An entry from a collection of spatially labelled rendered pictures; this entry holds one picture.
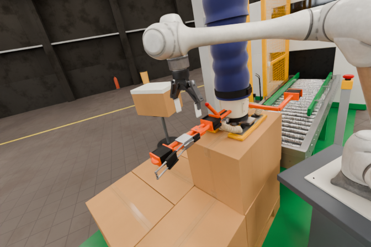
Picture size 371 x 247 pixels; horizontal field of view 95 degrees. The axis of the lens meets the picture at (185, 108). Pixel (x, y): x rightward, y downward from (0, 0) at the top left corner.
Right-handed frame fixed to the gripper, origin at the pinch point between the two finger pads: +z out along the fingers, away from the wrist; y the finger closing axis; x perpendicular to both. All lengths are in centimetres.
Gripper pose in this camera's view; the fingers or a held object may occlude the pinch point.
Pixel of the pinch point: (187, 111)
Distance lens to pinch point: 81.4
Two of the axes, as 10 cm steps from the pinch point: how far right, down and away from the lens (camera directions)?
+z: 1.8, 9.2, 3.5
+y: -6.8, -1.4, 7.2
